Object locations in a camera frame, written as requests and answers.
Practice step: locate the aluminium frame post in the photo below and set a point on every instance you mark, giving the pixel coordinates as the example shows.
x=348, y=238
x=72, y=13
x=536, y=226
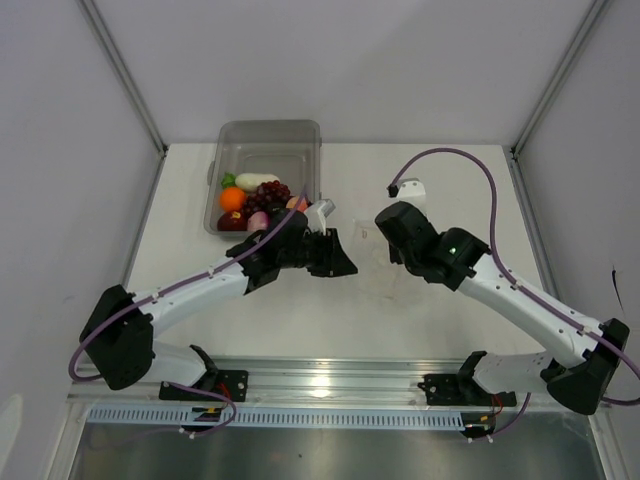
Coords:
x=106, y=42
x=567, y=62

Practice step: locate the right aluminium frame post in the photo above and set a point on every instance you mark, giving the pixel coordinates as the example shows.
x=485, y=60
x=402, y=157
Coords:
x=567, y=62

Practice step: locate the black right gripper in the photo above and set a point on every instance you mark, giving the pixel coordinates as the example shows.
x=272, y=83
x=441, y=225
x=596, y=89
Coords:
x=395, y=256

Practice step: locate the purple grape bunch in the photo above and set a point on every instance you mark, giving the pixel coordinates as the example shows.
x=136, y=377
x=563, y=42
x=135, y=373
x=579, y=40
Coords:
x=269, y=196

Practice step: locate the white slotted cable duct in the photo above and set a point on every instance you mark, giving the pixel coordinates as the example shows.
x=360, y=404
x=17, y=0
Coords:
x=279, y=417

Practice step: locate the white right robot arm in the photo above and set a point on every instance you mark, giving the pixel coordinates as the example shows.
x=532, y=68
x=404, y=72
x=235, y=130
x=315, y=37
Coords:
x=579, y=355

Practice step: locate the grey plastic food bin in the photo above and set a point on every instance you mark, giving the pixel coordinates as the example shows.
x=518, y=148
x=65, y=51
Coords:
x=288, y=149

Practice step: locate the peach fruit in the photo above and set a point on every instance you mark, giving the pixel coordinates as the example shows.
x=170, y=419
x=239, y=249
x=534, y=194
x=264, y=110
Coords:
x=299, y=203

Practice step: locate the clear zip top bag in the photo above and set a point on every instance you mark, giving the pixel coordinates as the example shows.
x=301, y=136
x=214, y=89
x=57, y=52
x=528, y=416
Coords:
x=379, y=280

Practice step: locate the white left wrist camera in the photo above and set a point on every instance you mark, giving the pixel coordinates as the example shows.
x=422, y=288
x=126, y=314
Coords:
x=317, y=215

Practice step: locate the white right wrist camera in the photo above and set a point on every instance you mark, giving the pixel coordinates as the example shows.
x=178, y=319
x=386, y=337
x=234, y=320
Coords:
x=410, y=191

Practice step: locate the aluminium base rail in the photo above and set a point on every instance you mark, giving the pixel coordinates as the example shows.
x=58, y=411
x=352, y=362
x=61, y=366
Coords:
x=301, y=383

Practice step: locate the orange fruit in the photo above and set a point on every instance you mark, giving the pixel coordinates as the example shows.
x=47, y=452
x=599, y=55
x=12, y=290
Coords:
x=232, y=199

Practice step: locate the pink onion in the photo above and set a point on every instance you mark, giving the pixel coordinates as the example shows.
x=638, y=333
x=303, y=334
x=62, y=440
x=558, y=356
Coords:
x=258, y=221

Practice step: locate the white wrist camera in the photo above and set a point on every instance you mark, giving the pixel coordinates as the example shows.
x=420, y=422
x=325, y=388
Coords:
x=317, y=215
x=410, y=191

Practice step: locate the dark red apple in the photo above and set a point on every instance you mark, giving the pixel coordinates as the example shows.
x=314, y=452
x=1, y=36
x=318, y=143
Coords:
x=232, y=221

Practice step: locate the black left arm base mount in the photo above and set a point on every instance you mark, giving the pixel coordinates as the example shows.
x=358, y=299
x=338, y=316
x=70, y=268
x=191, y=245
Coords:
x=212, y=384

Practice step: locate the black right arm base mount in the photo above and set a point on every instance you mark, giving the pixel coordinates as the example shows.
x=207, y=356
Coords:
x=450, y=387

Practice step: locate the white radish with leaves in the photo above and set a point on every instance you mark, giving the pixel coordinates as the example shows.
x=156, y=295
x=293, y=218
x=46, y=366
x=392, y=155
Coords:
x=247, y=182

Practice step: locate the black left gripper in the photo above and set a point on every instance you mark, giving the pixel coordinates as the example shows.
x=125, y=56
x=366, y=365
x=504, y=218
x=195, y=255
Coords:
x=334, y=262

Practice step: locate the left aluminium frame post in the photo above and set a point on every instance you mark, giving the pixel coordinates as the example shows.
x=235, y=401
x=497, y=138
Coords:
x=106, y=42

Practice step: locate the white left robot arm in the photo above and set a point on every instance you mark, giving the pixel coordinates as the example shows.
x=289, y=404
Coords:
x=121, y=334

